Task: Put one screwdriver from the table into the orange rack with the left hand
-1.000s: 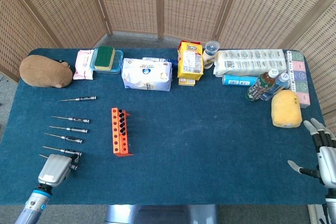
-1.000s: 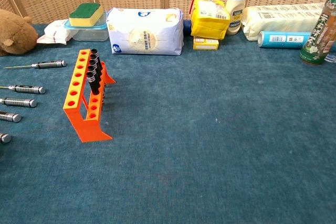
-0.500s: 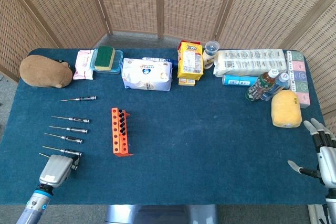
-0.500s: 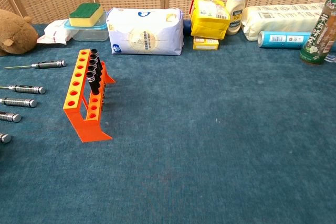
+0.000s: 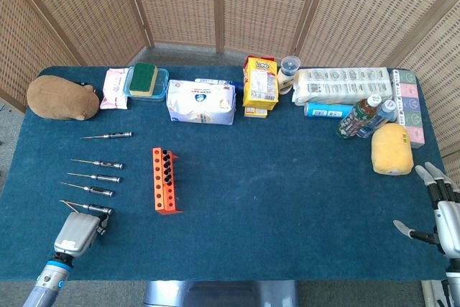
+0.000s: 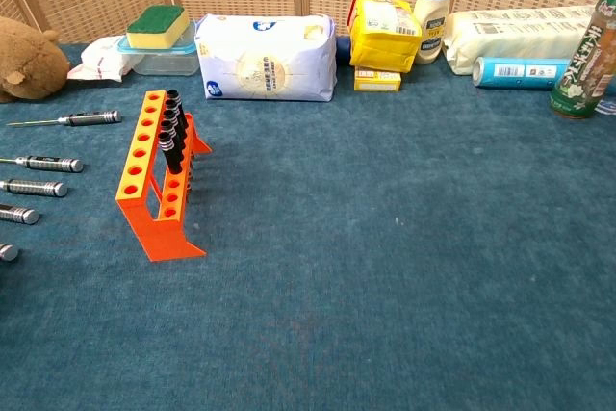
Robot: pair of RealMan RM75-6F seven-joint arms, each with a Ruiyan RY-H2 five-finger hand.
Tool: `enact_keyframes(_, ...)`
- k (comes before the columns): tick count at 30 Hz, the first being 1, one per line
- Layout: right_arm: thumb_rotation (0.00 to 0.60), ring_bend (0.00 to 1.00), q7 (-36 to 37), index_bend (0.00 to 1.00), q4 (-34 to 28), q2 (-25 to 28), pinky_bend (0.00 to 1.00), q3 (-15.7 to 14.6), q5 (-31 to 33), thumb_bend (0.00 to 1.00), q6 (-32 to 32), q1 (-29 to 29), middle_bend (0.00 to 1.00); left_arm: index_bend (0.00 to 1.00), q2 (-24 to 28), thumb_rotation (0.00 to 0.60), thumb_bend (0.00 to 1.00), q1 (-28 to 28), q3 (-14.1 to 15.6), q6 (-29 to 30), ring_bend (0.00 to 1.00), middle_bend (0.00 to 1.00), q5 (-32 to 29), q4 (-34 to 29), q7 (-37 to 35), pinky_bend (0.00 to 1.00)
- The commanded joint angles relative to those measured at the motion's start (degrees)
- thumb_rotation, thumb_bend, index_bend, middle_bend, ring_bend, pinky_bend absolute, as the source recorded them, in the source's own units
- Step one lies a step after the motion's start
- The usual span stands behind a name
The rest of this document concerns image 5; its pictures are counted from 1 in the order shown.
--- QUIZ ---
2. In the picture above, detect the long white paper pack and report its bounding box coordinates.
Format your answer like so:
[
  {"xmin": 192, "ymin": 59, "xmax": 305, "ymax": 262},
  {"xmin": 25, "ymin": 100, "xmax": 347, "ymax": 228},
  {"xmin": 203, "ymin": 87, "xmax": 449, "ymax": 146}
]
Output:
[{"xmin": 291, "ymin": 66, "xmax": 393, "ymax": 107}]

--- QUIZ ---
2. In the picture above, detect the small yellow box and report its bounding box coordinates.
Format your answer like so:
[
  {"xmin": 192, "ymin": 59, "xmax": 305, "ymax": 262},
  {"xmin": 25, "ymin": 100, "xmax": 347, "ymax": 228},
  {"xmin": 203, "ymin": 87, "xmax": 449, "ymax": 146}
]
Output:
[{"xmin": 244, "ymin": 105, "xmax": 269, "ymax": 119}]

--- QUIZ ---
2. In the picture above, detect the green yellow sponge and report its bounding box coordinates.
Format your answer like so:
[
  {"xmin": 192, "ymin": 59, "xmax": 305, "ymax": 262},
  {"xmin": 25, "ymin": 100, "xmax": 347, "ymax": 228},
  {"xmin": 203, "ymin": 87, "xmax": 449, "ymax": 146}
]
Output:
[{"xmin": 128, "ymin": 62, "xmax": 160, "ymax": 98}]

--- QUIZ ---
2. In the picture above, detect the grey robot torso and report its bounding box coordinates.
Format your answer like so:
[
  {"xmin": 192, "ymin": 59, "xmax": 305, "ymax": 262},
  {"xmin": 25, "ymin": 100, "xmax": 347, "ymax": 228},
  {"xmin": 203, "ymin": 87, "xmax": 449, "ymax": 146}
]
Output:
[{"xmin": 143, "ymin": 280, "xmax": 299, "ymax": 307}]

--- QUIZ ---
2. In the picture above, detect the light blue cylinder roll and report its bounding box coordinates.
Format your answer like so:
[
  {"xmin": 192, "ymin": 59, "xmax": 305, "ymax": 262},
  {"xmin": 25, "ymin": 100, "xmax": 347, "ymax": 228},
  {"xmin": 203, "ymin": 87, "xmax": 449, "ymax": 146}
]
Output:
[{"xmin": 303, "ymin": 101, "xmax": 355, "ymax": 120}]

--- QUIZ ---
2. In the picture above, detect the orange screwdriver rack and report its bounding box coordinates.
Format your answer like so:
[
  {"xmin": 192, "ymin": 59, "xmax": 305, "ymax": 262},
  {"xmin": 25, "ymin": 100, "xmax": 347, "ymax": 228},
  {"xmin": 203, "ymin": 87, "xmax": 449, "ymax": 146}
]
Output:
[{"xmin": 152, "ymin": 147, "xmax": 183, "ymax": 215}]

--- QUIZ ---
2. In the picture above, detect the mayonnaise bottle with clear cap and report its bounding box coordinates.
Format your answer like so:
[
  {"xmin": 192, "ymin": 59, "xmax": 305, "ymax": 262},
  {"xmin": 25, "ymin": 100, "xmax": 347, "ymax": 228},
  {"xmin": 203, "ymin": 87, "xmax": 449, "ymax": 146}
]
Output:
[{"xmin": 277, "ymin": 55, "xmax": 301, "ymax": 96}]

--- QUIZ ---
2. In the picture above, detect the green tea bottle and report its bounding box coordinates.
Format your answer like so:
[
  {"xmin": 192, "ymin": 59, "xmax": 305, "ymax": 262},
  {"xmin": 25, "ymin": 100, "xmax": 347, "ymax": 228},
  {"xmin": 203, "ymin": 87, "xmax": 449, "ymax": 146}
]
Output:
[{"xmin": 336, "ymin": 93, "xmax": 382, "ymax": 140}]

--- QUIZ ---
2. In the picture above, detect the brown capybara plush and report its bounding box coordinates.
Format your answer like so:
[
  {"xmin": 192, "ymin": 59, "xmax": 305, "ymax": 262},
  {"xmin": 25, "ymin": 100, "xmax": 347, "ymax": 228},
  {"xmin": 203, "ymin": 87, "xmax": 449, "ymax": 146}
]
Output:
[{"xmin": 26, "ymin": 75, "xmax": 101, "ymax": 122}]

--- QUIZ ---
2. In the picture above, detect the yellow biscuit bag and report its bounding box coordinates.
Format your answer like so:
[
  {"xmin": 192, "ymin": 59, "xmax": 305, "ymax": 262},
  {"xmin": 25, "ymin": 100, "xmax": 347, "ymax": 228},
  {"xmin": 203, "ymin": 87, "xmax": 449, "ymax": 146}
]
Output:
[{"xmin": 242, "ymin": 55, "xmax": 280, "ymax": 111}]

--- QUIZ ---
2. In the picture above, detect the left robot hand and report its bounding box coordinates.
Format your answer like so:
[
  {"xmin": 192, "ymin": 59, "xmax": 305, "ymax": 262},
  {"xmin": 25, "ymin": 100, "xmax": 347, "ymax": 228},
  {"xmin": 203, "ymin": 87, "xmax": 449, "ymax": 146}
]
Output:
[{"xmin": 53, "ymin": 211, "xmax": 109, "ymax": 258}]

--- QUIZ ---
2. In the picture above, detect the blue label drink bottle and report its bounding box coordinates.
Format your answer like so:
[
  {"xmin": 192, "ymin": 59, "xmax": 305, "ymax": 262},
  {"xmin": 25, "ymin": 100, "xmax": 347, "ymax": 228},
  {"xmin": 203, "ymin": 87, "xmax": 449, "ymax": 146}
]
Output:
[{"xmin": 357, "ymin": 99, "xmax": 398, "ymax": 139}]

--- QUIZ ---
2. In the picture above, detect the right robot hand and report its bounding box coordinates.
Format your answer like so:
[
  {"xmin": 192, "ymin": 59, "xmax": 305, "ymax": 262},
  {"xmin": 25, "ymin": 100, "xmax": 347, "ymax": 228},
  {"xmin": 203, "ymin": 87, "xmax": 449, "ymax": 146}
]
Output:
[{"xmin": 393, "ymin": 162, "xmax": 460, "ymax": 260}]

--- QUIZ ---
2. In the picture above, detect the clear plastic food container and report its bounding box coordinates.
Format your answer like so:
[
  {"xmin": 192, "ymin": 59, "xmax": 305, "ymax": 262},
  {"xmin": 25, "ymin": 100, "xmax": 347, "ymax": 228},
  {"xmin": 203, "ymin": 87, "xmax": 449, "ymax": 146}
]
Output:
[{"xmin": 123, "ymin": 65, "xmax": 170, "ymax": 103}]

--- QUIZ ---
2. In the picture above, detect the yellow bread plush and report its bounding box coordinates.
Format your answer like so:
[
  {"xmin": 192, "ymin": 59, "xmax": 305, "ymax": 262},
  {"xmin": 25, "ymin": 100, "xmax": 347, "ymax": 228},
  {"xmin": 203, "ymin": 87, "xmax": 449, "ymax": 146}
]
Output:
[{"xmin": 371, "ymin": 122, "xmax": 414, "ymax": 176}]

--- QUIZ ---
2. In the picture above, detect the white blue soft pack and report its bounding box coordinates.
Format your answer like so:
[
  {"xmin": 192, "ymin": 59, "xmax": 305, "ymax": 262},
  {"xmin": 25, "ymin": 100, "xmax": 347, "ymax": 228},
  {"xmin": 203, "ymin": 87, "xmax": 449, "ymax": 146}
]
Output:
[{"xmin": 165, "ymin": 79, "xmax": 236, "ymax": 127}]

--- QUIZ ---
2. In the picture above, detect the blue table cloth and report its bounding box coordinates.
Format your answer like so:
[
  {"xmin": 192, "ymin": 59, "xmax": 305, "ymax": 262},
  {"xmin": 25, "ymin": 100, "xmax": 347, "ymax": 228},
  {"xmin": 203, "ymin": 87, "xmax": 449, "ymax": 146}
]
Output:
[{"xmin": 0, "ymin": 65, "xmax": 449, "ymax": 282}]

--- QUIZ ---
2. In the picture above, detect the pastel multicolour tissue pack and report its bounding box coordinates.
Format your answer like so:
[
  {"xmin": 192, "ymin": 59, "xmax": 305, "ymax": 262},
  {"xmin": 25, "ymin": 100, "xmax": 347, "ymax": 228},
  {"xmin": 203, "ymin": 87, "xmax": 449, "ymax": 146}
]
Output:
[{"xmin": 390, "ymin": 68, "xmax": 427, "ymax": 150}]

